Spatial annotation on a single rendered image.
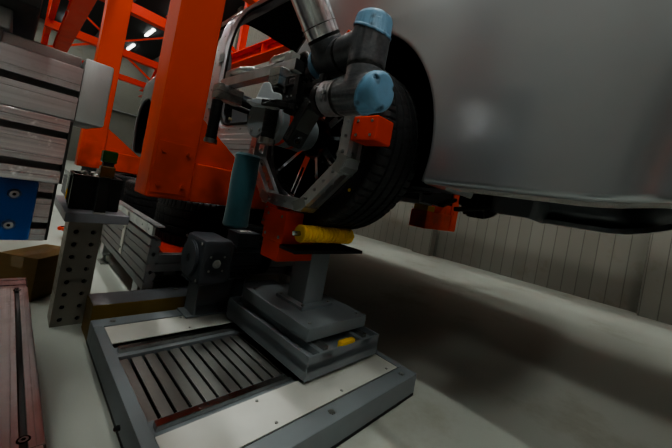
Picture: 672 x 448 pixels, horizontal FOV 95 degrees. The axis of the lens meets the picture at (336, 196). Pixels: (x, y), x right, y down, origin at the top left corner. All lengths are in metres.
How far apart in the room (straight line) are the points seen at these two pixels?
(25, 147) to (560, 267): 4.89
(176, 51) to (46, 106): 0.90
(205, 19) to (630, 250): 4.69
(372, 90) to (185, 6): 1.04
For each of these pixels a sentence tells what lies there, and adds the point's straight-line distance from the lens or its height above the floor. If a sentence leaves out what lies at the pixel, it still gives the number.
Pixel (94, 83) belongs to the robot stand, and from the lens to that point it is 0.58.
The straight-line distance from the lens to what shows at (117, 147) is 3.30.
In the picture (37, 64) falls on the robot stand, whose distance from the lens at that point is 0.58.
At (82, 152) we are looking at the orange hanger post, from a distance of 3.25.
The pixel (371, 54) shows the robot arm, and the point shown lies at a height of 0.91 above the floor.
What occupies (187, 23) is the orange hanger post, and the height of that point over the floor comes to 1.20.
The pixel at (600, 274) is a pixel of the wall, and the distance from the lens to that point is 4.91.
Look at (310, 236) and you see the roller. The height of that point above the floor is 0.51.
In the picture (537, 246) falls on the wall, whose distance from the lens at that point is 4.96.
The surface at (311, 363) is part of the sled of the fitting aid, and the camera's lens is 1.05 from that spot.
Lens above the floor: 0.65
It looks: level
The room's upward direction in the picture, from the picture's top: 11 degrees clockwise
